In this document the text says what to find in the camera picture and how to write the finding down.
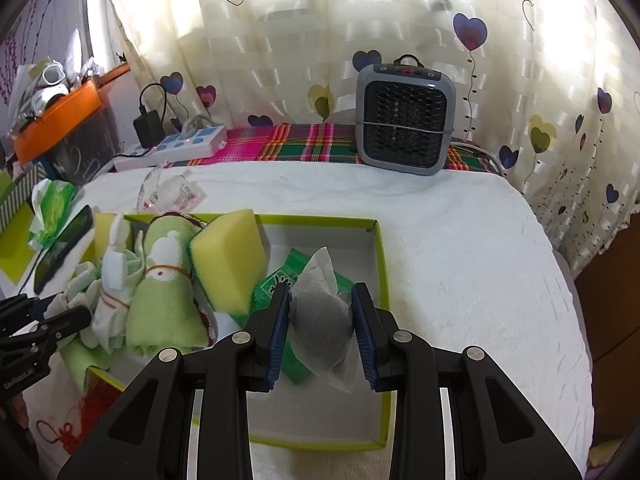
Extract pile of white packaging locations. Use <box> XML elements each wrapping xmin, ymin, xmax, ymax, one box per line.
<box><xmin>10</xmin><ymin>27</ymin><xmax>98</xmax><ymax>126</ymax></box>

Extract white towel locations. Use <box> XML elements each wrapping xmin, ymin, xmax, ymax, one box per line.
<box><xmin>47</xmin><ymin>214</ymin><xmax>146</xmax><ymax>356</ymax></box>

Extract dark doodled panel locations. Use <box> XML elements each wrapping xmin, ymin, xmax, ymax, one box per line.
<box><xmin>50</xmin><ymin>110</ymin><xmax>121</xmax><ymax>186</ymax></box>

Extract green tissue packet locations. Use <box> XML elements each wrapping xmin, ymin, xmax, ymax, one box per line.
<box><xmin>27</xmin><ymin>179</ymin><xmax>78</xmax><ymax>251</ymax></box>

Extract white fluffy table cover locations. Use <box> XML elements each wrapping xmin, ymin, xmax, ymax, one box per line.
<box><xmin>22</xmin><ymin>162</ymin><xmax>593</xmax><ymax>480</ymax></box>

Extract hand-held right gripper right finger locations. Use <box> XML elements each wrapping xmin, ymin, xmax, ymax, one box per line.
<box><xmin>350</xmin><ymin>282</ymin><xmax>583</xmax><ymax>480</ymax></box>

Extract brown wooden furniture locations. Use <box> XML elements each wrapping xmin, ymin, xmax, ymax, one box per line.
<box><xmin>574</xmin><ymin>230</ymin><xmax>640</xmax><ymax>443</ymax></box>

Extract black smartphone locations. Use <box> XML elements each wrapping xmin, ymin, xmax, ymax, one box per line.
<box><xmin>34</xmin><ymin>205</ymin><xmax>95</xmax><ymax>295</ymax></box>

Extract white power strip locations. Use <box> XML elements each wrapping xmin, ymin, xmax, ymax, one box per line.
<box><xmin>112</xmin><ymin>125</ymin><xmax>228</xmax><ymax>172</ymax></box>

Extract pink flower branches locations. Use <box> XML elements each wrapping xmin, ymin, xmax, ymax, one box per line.
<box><xmin>0</xmin><ymin>0</ymin><xmax>46</xmax><ymax>106</ymax></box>

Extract red pouch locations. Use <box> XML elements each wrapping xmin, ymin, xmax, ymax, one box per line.
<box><xmin>82</xmin><ymin>367</ymin><xmax>126</xmax><ymax>441</ymax></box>

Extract grey space heater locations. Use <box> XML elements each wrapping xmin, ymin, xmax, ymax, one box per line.
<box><xmin>355</xmin><ymin>54</ymin><xmax>457</xmax><ymax>177</ymax></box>

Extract green striped box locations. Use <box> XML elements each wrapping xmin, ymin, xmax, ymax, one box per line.
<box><xmin>0</xmin><ymin>165</ymin><xmax>48</xmax><ymax>233</ymax></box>

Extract green rabbit towel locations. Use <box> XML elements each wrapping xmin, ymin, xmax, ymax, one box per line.
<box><xmin>125</xmin><ymin>215</ymin><xmax>211</xmax><ymax>358</ymax></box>

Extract grey tea bag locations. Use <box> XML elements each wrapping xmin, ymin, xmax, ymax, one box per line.
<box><xmin>289</xmin><ymin>246</ymin><xmax>361</xmax><ymax>393</ymax></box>

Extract yellow-green shallow box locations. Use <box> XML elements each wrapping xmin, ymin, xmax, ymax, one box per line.
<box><xmin>85</xmin><ymin>212</ymin><xmax>392</xmax><ymax>453</ymax></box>

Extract green tea packet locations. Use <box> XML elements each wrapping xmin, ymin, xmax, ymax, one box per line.
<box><xmin>250</xmin><ymin>249</ymin><xmax>356</xmax><ymax>386</ymax></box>

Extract plain green cloth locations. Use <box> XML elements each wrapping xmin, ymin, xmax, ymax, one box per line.
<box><xmin>60</xmin><ymin>340</ymin><xmax>116</xmax><ymax>392</ymax></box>

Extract clear plastic wrapper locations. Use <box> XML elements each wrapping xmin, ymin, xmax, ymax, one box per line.
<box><xmin>137</xmin><ymin>167</ymin><xmax>206</xmax><ymax>216</ymax></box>

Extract yellow-green box lid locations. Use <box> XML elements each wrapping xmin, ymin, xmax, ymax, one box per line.
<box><xmin>0</xmin><ymin>205</ymin><xmax>41</xmax><ymax>283</ymax></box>

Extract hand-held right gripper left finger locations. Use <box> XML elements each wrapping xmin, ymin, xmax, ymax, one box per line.
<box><xmin>56</xmin><ymin>282</ymin><xmax>293</xmax><ymax>480</ymax></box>

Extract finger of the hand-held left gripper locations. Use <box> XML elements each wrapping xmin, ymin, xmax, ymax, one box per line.
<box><xmin>0</xmin><ymin>294</ymin><xmax>57</xmax><ymax>323</ymax></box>
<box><xmin>10</xmin><ymin>305</ymin><xmax>93</xmax><ymax>348</ymax></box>

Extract black power adapter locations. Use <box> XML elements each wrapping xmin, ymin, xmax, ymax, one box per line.
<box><xmin>133</xmin><ymin>112</ymin><xmax>166</xmax><ymax>148</ymax></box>

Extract yellow green sponge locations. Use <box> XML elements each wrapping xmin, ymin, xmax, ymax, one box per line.
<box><xmin>94</xmin><ymin>213</ymin><xmax>133</xmax><ymax>261</ymax></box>
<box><xmin>189</xmin><ymin>210</ymin><xmax>268</xmax><ymax>315</ymax></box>

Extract plaid blanket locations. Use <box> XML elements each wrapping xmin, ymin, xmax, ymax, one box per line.
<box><xmin>165</xmin><ymin>122</ymin><xmax>501</xmax><ymax>173</ymax></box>

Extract heart print curtain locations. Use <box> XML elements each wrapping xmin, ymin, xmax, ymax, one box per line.
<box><xmin>97</xmin><ymin>0</ymin><xmax>640</xmax><ymax>276</ymax></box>

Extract orange box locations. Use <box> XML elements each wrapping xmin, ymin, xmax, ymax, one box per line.
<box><xmin>12</xmin><ymin>81</ymin><xmax>105</xmax><ymax>165</ymax></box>

